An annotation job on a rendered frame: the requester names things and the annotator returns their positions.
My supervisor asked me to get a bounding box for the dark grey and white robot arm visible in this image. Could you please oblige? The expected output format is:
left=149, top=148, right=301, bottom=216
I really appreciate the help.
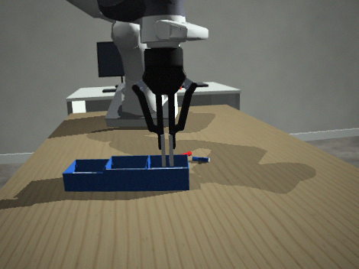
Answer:
left=67, top=0, right=209, bottom=115

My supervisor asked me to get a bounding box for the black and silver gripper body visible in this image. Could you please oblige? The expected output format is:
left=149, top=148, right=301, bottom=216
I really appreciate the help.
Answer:
left=142, top=47, right=186, bottom=95

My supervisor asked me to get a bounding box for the blue three-compartment bin rack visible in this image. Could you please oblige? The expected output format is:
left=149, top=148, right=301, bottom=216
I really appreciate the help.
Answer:
left=63, top=154, right=189, bottom=192

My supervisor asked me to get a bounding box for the blue aaa battery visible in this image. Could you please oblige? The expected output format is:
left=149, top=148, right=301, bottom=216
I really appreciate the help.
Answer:
left=192, top=157, right=210, bottom=162

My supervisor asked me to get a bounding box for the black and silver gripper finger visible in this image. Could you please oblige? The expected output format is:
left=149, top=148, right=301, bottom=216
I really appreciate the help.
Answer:
left=132, top=78, right=166, bottom=167
left=168, top=77, right=197, bottom=167

